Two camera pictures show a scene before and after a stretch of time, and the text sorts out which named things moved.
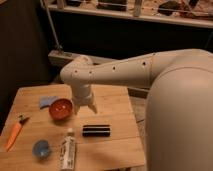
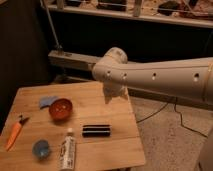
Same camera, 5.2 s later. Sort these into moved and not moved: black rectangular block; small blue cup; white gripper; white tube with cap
Moved: white gripper
Not moved: white tube with cap; small blue cup; black rectangular block
